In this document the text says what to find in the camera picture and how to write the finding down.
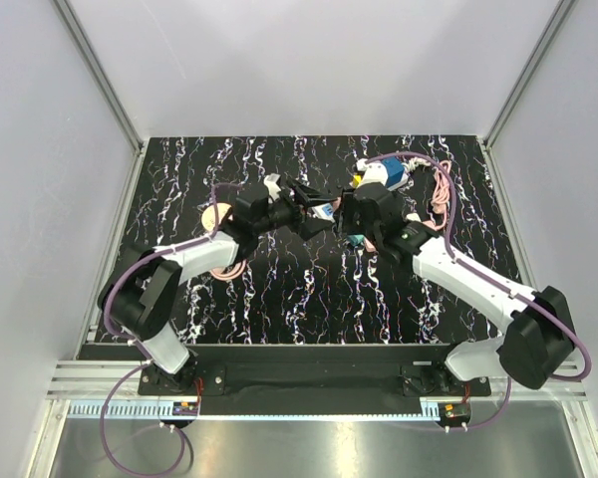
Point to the white power strip cable plug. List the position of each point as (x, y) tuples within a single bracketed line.
[(412, 163)]

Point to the teal plug adapter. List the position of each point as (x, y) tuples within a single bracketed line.
[(355, 240)]

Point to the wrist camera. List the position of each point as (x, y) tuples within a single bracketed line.
[(372, 172), (272, 184)]

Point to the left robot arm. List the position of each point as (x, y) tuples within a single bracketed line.
[(137, 300)]

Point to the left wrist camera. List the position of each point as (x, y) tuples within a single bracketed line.
[(272, 184)]

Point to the pink power strip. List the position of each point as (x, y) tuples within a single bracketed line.
[(412, 217)]

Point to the white multicolour power strip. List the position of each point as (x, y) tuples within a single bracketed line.
[(324, 211)]

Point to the blue cube socket adapter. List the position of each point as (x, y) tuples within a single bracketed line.
[(397, 173)]

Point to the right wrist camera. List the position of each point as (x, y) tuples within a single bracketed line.
[(372, 172)]

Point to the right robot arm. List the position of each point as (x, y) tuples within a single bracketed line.
[(537, 332)]

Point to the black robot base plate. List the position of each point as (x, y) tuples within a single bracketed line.
[(284, 380)]

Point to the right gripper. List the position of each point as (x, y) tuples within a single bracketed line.
[(347, 205)]

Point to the pink plug adapter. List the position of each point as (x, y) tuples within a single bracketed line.
[(336, 203)]

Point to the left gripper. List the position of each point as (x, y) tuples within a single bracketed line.
[(309, 226)]

